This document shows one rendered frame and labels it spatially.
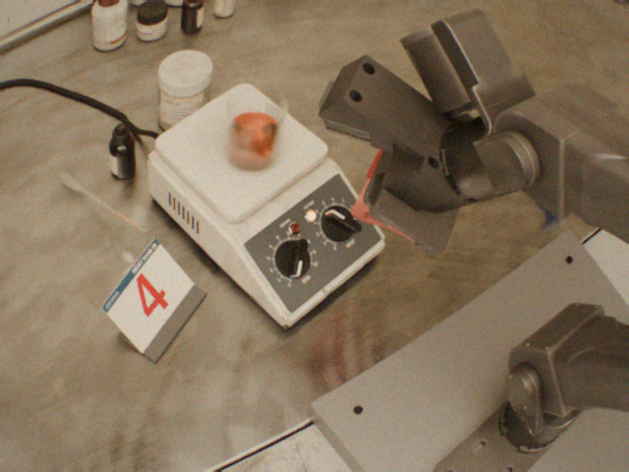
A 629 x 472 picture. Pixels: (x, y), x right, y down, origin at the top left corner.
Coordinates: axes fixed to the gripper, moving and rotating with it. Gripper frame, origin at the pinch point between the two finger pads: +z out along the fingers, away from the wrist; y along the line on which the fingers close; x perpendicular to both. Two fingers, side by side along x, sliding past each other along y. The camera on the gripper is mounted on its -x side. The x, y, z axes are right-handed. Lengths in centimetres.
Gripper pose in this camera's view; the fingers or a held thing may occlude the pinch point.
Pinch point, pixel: (371, 196)
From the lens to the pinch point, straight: 69.3
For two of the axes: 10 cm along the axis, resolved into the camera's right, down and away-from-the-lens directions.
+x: 8.0, 5.0, 3.4
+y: -3.9, 8.6, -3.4
